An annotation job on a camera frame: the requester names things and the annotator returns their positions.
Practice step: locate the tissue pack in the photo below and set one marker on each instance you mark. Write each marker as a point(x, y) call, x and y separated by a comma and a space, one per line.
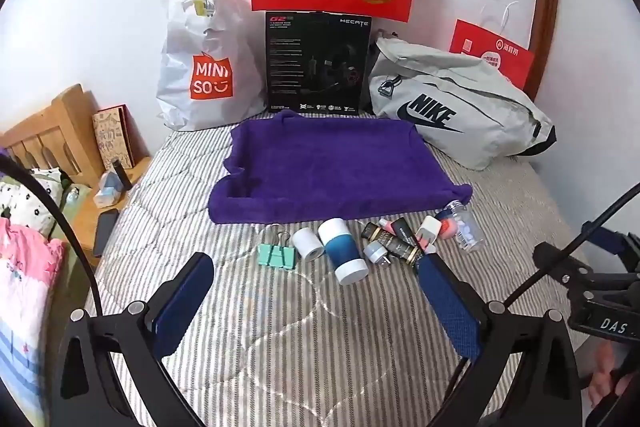
point(106, 191)

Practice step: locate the floral pillow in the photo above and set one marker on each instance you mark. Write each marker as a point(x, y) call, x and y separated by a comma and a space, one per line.
point(27, 202)

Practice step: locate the white wall charger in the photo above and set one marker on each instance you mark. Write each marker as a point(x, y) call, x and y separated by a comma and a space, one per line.
point(427, 232)

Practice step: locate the small black cylinder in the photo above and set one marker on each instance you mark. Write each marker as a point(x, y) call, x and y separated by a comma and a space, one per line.
point(121, 176)

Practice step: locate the dark cosmetic tube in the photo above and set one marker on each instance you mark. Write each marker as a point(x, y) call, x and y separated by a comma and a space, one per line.
point(406, 243)

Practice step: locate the pink jar blue lid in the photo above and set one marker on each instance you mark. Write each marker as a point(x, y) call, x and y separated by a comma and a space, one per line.
point(451, 227)

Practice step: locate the black headset box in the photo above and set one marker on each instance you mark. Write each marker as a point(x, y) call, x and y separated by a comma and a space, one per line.
point(315, 67)

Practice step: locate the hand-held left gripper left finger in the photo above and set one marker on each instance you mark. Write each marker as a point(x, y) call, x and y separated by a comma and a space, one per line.
point(180, 304)

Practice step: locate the small red paper bag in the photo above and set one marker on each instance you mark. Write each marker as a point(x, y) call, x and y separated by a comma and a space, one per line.
point(500, 52)

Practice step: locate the wooden headboard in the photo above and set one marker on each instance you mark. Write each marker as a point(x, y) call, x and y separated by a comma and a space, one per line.
point(55, 127)

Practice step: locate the grey sports bag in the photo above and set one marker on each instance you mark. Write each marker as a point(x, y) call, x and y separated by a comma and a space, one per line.
point(460, 82)

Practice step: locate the patterned notebook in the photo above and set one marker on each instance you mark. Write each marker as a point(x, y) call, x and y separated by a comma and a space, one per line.
point(112, 137)

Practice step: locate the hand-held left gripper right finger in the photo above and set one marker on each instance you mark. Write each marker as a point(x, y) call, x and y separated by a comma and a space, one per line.
point(447, 304)

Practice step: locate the person's right hand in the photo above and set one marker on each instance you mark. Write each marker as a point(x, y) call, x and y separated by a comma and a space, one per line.
point(602, 372)

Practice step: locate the pink patterned bedding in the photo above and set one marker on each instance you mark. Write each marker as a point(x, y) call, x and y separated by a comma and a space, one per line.
point(25, 287)

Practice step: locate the teal binder clip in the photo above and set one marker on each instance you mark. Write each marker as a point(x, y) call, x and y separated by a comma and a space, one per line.
point(276, 255)

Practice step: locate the blue and white bottle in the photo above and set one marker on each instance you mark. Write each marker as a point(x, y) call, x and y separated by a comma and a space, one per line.
point(342, 252)

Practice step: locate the wooden nightstand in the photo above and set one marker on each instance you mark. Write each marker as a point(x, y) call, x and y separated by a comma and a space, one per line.
point(135, 177)

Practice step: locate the black tube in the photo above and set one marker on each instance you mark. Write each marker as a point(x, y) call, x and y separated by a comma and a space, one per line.
point(372, 232)

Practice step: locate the purple towel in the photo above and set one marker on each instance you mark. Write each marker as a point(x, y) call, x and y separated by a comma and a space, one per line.
point(335, 162)

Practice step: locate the white plastic shopping bag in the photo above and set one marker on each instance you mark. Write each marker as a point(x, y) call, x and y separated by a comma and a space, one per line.
point(210, 37)

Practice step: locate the clear plastic bottle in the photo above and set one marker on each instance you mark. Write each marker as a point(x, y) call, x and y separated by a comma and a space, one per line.
point(467, 227)

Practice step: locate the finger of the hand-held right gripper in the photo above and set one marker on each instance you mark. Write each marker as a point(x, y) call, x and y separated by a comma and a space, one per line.
point(612, 239)
point(560, 259)

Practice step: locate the grey striped quilt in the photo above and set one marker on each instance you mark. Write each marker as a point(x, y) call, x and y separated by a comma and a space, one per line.
point(280, 337)

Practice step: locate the white tape roll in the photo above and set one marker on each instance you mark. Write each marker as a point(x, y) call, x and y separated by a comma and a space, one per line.
point(309, 246)

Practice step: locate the black smartphone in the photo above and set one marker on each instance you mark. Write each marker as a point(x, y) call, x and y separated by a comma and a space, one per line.
point(105, 232)

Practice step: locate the pink tube grey cap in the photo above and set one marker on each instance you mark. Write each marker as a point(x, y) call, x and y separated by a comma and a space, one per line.
point(386, 226)

